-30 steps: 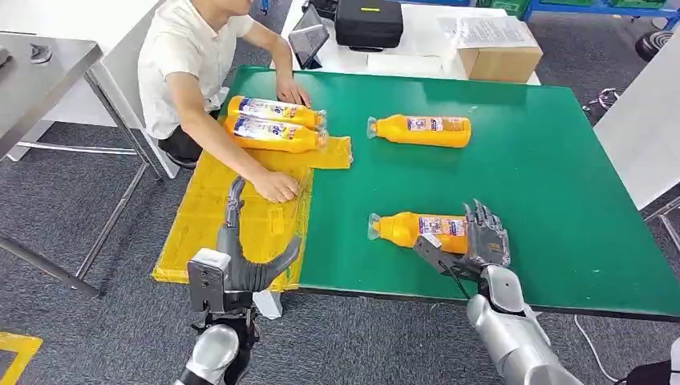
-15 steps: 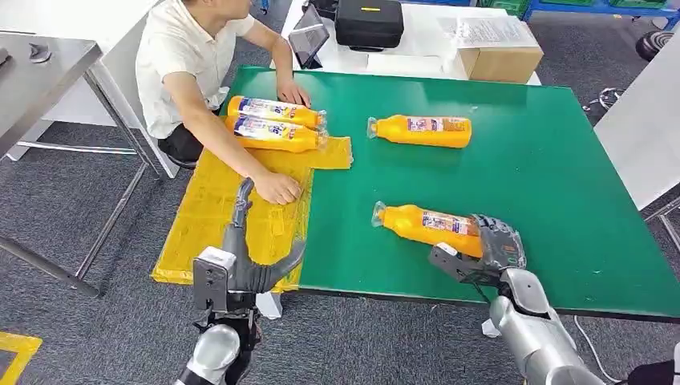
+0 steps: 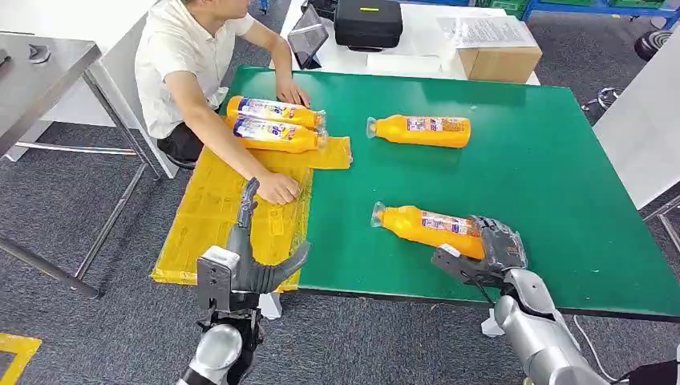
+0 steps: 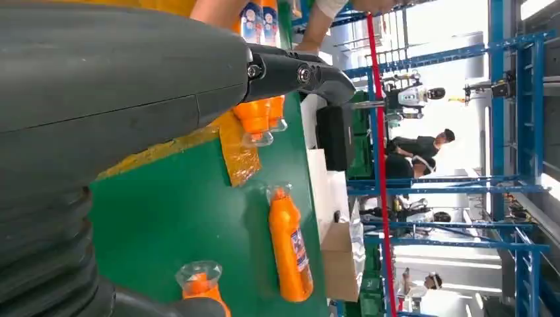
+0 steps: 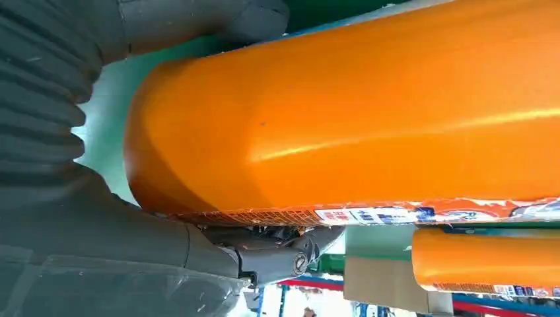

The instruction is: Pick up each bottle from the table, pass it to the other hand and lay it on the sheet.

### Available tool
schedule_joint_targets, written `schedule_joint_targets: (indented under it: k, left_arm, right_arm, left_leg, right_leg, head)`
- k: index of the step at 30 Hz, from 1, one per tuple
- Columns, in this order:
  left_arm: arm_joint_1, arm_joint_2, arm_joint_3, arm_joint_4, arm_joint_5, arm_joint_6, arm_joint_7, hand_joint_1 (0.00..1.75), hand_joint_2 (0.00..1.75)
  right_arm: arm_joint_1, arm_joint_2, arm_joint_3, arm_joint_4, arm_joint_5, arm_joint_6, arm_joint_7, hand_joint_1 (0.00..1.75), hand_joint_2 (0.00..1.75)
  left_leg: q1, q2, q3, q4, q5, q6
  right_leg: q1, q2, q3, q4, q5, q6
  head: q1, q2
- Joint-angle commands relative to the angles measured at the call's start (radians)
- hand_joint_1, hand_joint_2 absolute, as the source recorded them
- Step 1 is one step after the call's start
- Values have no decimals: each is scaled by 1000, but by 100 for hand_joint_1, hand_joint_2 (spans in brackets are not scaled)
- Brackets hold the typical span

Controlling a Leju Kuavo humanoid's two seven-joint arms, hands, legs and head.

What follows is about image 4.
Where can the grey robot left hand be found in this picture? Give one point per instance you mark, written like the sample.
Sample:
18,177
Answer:
109,78

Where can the person's left hand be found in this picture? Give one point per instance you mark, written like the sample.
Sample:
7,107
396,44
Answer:
308,46

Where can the orange drink bottle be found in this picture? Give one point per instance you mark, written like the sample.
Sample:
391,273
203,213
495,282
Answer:
276,109
256,120
288,253
201,288

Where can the black bag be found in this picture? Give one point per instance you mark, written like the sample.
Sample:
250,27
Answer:
334,135

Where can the green plastic crate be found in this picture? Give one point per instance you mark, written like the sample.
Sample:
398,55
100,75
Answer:
371,288
361,144

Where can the yellow sheet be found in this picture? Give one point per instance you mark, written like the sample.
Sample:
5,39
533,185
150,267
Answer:
238,162

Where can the red pole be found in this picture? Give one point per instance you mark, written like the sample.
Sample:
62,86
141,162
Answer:
381,175

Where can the person in background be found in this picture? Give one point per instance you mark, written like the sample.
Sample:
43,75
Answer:
415,151
420,286

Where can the green mat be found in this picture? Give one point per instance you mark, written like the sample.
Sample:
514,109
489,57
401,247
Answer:
175,218

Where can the cardboard box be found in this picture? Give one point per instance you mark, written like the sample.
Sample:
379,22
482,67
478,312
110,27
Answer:
339,262

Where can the blue metal rack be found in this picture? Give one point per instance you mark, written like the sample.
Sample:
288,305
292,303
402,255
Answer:
529,131

